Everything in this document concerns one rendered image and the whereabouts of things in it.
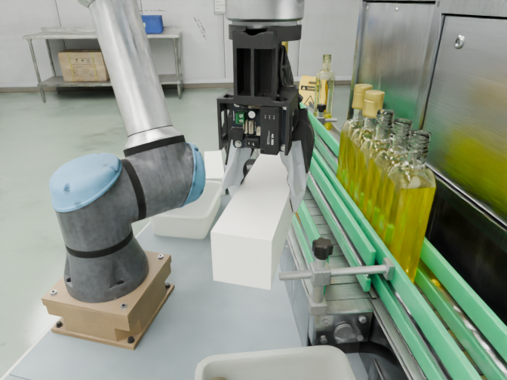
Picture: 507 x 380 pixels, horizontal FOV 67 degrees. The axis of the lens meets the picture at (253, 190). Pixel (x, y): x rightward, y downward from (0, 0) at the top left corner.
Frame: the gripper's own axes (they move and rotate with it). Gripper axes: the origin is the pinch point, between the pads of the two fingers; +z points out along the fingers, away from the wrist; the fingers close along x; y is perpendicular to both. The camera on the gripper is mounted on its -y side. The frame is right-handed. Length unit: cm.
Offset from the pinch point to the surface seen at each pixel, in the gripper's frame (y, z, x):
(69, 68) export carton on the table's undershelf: -434, 66, -374
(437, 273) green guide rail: -9.7, 14.8, 24.5
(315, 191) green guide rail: -39.4, 18.3, 3.4
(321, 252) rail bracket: -2.6, 9.1, 7.2
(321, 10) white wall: -620, -4, -47
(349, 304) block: -6.1, 20.6, 12.2
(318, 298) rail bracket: -3.0, 17.5, 7.4
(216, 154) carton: -81, 28, -36
